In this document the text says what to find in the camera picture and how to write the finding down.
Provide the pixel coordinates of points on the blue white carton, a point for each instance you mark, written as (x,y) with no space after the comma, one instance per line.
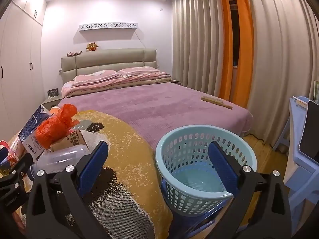
(30,127)

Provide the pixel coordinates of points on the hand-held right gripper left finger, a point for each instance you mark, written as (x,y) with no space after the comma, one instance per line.
(93,165)

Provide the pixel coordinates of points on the beige curtain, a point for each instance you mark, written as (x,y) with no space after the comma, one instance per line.
(281,54)
(197,42)

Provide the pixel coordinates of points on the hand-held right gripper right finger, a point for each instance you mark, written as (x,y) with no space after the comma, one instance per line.
(223,169)

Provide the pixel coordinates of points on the pink packet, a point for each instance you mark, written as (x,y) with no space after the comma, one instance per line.
(16,151)

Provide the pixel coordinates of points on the white wardrobe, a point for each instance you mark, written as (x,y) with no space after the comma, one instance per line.
(20,54)

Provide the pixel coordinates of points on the orange paper cup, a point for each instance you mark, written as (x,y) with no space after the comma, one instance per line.
(54,109)

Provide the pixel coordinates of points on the dark tablet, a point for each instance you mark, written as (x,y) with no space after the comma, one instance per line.
(310,129)

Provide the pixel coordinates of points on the bed with purple blanket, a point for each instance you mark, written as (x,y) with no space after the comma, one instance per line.
(149,109)

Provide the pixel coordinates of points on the red plastic bag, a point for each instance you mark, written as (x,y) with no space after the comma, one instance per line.
(54,127)

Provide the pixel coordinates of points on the light blue plastic basket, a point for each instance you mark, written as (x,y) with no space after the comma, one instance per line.
(189,139)

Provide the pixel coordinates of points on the dark window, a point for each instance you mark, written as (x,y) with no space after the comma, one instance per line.
(235,34)

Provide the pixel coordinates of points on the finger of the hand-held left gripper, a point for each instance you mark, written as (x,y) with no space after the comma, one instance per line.
(3,155)
(18,169)

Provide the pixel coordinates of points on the wooden brush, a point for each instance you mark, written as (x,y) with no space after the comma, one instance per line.
(215,102)

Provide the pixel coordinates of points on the blue plastic stool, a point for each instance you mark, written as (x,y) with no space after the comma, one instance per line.
(211,219)

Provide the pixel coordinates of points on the orange plush toy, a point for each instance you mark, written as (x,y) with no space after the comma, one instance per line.
(91,46)

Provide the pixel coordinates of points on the panda pattern round rug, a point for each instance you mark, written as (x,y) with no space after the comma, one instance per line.
(129,149)

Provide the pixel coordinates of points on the pink pillow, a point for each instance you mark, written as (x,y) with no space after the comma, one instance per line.
(96,76)
(139,71)

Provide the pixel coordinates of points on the light blue desk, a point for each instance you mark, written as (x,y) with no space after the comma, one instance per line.
(299,169)

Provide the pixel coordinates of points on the beige padded headboard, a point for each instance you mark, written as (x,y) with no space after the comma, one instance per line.
(99,58)

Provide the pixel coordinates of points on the orange curtain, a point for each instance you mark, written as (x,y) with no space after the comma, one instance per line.
(225,54)
(245,54)

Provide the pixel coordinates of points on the beige nightstand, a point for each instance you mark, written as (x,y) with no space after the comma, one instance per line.
(51,102)

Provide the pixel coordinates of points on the small cardboard box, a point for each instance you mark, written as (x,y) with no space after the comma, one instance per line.
(74,139)

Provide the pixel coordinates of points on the clear plastic bottle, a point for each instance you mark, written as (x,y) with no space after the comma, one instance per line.
(62,155)

